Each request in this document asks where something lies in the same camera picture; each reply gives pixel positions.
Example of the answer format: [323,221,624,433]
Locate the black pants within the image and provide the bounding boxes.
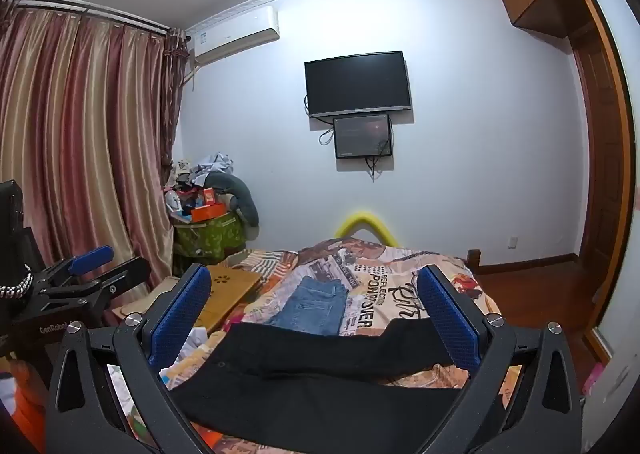
[167,316,476,442]

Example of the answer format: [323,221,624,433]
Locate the wooden lap desk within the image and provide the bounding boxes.
[111,264,263,335]

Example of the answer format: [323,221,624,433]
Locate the orange box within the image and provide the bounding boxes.
[190,204,229,223]

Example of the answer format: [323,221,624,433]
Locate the black wall television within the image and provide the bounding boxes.
[304,51,414,119]

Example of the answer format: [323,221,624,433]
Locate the black monitor cable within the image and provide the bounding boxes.
[364,126,396,183]

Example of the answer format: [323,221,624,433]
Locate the striped pink curtain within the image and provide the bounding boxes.
[0,0,190,319]

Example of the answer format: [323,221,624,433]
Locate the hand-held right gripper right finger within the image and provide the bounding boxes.
[415,264,583,454]

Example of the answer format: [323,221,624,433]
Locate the green storage box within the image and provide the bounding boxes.
[172,213,248,267]

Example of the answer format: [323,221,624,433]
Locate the yellow foam pad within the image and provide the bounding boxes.
[334,206,401,247]

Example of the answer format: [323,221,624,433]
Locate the pink object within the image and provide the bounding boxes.
[582,363,609,401]

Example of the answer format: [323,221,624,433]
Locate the orange cloth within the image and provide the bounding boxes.
[7,359,49,437]

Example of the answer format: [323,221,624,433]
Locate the blue jeans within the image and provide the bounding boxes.
[262,276,351,337]

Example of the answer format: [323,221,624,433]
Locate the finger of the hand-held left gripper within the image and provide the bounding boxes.
[39,256,160,325]
[37,245,116,288]

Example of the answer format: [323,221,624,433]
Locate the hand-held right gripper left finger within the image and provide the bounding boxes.
[45,263,213,454]

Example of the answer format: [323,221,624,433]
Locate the wooden door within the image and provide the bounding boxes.
[565,0,637,335]

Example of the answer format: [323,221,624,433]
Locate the white cloth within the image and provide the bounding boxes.
[160,326,212,385]

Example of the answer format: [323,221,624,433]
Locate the curtain rail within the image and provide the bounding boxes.
[2,0,193,38]

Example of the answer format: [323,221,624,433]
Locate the grey pillow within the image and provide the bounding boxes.
[205,173,261,228]

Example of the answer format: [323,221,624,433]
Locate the white air conditioner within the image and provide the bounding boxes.
[185,5,281,67]

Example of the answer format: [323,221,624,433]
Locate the small wall monitor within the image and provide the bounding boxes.
[333,114,392,159]

